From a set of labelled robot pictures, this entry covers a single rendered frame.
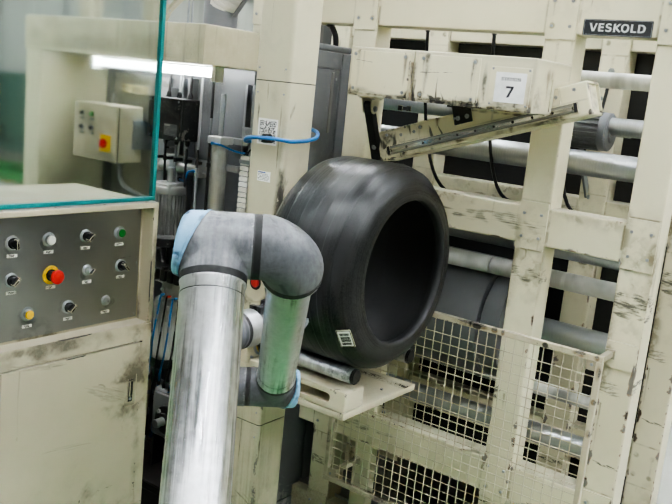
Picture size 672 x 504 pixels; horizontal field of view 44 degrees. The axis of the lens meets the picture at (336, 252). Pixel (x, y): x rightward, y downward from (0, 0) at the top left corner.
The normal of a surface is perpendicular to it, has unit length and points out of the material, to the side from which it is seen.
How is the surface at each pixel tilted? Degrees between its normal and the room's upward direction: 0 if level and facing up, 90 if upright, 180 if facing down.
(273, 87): 90
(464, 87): 90
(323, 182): 39
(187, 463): 58
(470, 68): 90
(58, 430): 90
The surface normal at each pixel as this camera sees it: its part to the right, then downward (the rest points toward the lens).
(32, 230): 0.80, 0.19
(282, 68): -0.59, 0.10
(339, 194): -0.34, -0.64
